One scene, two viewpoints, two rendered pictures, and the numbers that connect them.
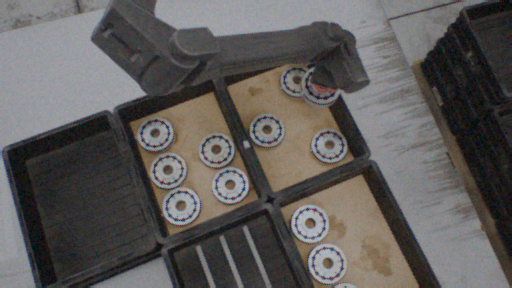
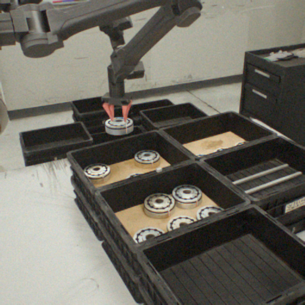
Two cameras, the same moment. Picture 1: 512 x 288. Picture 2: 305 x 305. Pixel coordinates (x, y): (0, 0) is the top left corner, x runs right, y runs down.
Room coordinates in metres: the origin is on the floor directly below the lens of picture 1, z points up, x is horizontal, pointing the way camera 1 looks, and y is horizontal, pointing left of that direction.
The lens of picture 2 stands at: (0.39, 1.15, 1.63)
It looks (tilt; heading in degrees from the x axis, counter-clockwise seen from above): 29 degrees down; 269
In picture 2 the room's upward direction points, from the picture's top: 1 degrees counter-clockwise
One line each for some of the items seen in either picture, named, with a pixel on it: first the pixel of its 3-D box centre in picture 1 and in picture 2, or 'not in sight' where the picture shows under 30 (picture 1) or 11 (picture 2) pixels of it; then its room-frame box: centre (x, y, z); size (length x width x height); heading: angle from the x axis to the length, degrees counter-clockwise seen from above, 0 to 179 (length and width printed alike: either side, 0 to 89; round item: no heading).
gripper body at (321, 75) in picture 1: (333, 60); (117, 90); (0.49, -0.16, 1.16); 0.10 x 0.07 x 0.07; 166
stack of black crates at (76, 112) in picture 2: not in sight; (103, 131); (0.72, -1.49, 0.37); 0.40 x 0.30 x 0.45; 21
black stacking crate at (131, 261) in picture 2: (190, 158); (170, 212); (0.32, 0.18, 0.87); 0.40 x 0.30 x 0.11; 27
